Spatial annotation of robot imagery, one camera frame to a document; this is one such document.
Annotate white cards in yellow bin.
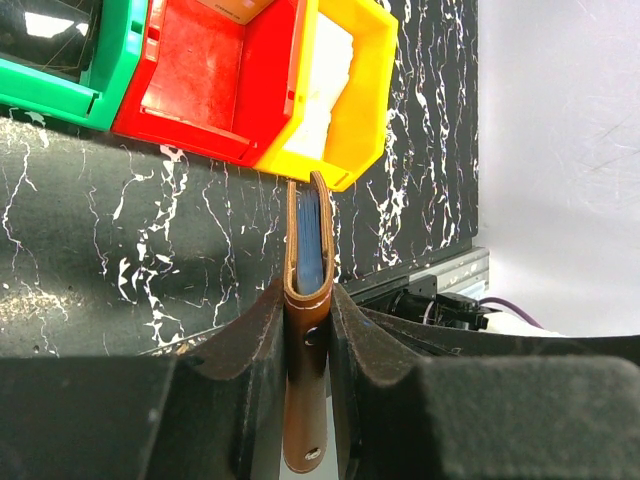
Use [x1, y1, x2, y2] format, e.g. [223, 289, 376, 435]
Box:
[284, 13, 354, 160]

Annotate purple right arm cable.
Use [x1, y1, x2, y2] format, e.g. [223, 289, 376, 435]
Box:
[477, 296, 546, 330]

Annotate red plastic bin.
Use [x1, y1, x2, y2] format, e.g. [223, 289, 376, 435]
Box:
[111, 1, 307, 168]

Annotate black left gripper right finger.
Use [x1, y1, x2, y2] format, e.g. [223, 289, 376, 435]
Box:
[329, 287, 639, 479]

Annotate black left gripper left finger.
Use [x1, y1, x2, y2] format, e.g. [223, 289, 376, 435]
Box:
[1, 280, 285, 479]

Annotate brown box in red bin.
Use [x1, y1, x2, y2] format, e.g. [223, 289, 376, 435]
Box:
[199, 0, 273, 25]

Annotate green plastic bin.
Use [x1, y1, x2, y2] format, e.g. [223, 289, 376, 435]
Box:
[1, 0, 149, 131]

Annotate brown leather card holder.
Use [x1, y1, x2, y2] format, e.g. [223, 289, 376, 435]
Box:
[283, 171, 334, 474]

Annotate black item in green bin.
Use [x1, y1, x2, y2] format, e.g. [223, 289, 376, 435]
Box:
[1, 0, 103, 83]

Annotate yellow plastic bin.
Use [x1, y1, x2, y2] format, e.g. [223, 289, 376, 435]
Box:
[255, 1, 398, 192]

